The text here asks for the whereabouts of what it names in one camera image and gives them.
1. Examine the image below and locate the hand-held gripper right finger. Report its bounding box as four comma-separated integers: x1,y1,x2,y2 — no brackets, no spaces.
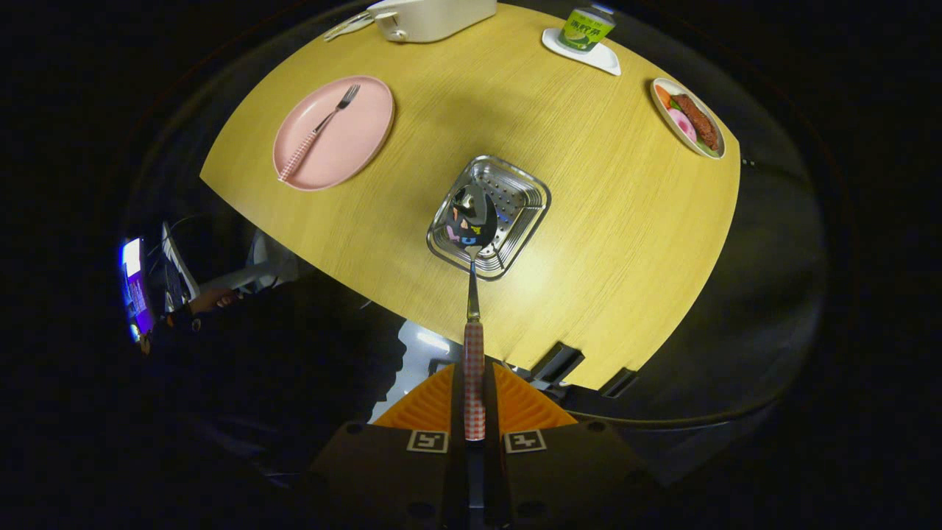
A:
484,361,663,530

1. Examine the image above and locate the spoon with checkered handle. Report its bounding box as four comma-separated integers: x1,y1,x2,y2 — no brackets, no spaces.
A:
445,183,498,442

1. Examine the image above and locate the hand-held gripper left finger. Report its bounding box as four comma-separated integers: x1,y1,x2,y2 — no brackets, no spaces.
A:
294,361,469,530

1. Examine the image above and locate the white divided condiment dish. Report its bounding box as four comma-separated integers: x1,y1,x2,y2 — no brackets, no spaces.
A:
322,10,375,42

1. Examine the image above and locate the pink plate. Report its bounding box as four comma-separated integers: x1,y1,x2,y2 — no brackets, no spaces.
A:
272,75,396,192

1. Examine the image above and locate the green label drink bottle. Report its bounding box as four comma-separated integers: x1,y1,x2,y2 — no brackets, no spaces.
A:
557,4,616,54

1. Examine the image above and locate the metal wire basket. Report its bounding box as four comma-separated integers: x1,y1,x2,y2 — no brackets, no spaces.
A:
426,155,552,282

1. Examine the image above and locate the white furniture frame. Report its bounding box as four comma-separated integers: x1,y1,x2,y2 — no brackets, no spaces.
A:
162,221,299,295

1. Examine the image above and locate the white toaster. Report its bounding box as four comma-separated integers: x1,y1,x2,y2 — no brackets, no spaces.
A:
368,0,498,43

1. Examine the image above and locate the white plate with food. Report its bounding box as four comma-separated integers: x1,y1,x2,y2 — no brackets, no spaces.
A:
650,77,727,160

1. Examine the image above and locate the white coaster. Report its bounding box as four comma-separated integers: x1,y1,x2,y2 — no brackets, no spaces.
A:
542,28,622,77

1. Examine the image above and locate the black table bracket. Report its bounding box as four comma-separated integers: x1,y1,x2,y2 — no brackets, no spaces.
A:
530,342,586,385
600,368,638,398

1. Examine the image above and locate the fork with checkered handle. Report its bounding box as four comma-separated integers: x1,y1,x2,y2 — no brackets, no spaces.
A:
277,84,361,183

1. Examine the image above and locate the lit computer monitor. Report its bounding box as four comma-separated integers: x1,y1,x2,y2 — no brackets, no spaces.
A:
120,237,155,343

